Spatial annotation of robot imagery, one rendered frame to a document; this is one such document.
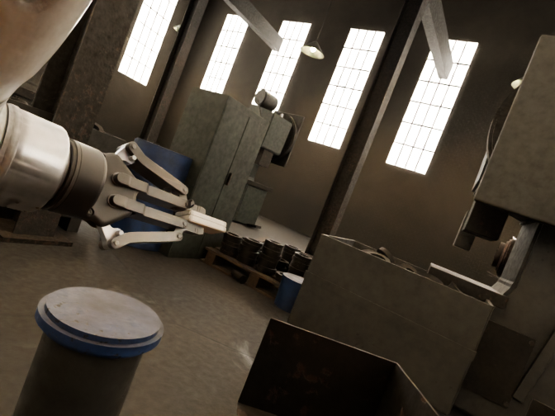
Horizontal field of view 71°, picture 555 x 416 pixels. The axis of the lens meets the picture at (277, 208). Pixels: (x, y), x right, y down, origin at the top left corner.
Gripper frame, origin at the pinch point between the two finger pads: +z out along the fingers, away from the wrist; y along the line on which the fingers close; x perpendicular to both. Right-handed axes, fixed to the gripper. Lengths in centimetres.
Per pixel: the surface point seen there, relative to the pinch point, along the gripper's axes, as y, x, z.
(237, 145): -150, -188, 206
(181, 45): -639, -632, 448
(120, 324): 14, -53, 26
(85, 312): 12, -60, 19
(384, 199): -327, -299, 890
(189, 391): 39, -90, 86
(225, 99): -174, -173, 169
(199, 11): -711, -575, 444
